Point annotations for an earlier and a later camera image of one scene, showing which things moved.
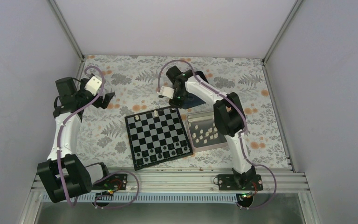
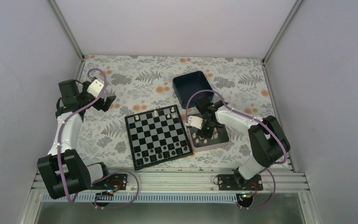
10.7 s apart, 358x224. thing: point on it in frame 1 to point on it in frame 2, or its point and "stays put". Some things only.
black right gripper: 176,104 to 207,135
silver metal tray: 203,133 stays put
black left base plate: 119,181 stays put
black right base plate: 227,182 stays put
